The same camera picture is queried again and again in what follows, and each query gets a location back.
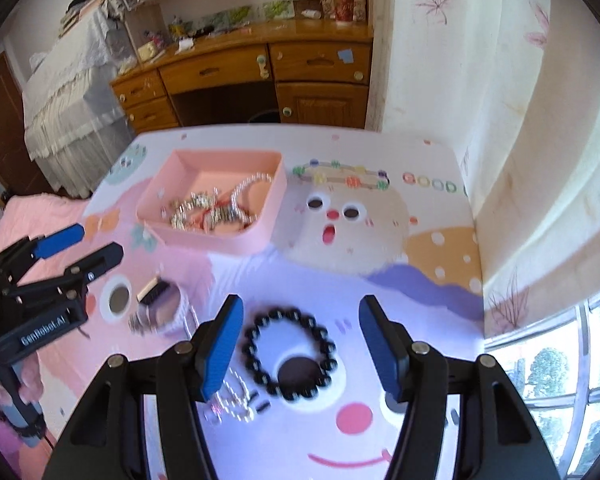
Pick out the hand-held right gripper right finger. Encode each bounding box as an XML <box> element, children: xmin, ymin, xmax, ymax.
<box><xmin>358</xmin><ymin>295</ymin><xmax>561</xmax><ymax>480</ymax></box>

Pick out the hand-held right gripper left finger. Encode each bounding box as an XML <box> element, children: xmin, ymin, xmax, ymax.
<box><xmin>40</xmin><ymin>295</ymin><xmax>245</xmax><ymax>480</ymax></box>

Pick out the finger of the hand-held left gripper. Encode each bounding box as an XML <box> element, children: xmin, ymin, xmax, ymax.
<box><xmin>7</xmin><ymin>241</ymin><xmax>125</xmax><ymax>307</ymax></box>
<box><xmin>0</xmin><ymin>224</ymin><xmax>86</xmax><ymax>286</ymax></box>

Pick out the black bead bracelet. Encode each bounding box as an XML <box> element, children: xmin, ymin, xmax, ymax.
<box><xmin>241</xmin><ymin>309</ymin><xmax>338</xmax><ymax>403</ymax></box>

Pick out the white pearl necklace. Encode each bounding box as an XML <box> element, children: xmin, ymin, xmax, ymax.
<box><xmin>202</xmin><ymin>365</ymin><xmax>271</xmax><ymax>426</ymax></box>

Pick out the pink band smart watch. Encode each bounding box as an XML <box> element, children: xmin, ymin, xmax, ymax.
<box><xmin>127</xmin><ymin>275</ymin><xmax>198</xmax><ymax>336</ymax></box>

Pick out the gold rhinestone bracelet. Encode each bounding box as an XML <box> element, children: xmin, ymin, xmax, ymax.
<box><xmin>167</xmin><ymin>187</ymin><xmax>256</xmax><ymax>233</ymax></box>

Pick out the pink plastic box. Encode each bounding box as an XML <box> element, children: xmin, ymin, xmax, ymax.
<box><xmin>135</xmin><ymin>149</ymin><xmax>287</xmax><ymax>256</ymax></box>

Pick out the red string bracelet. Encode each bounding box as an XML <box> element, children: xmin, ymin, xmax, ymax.
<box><xmin>200</xmin><ymin>200</ymin><xmax>241</xmax><ymax>232</ymax></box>

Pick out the silver bead chain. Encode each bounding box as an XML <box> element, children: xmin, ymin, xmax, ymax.
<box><xmin>230</xmin><ymin>172</ymin><xmax>276</xmax><ymax>221</ymax></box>

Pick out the cartoon printed tablecloth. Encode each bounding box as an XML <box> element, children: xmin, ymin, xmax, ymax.
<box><xmin>35</xmin><ymin>122</ymin><xmax>486</xmax><ymax>480</ymax></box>

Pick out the brown wooden door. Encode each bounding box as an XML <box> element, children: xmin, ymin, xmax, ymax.
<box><xmin>0</xmin><ymin>55</ymin><xmax>31</xmax><ymax>196</ymax></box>

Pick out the white lace furniture cover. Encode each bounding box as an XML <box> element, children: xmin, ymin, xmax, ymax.
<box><xmin>22</xmin><ymin>7</ymin><xmax>136</xmax><ymax>198</ymax></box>

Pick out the metal window grille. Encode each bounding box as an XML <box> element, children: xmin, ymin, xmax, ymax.
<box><xmin>482</xmin><ymin>295</ymin><xmax>600</xmax><ymax>478</ymax></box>

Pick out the wooden desk with drawers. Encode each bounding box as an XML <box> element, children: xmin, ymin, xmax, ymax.
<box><xmin>110</xmin><ymin>15</ymin><xmax>376</xmax><ymax>133</ymax></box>

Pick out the patterned paper cup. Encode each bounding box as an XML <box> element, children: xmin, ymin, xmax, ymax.
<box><xmin>330</xmin><ymin>0</ymin><xmax>357</xmax><ymax>26</ymax></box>

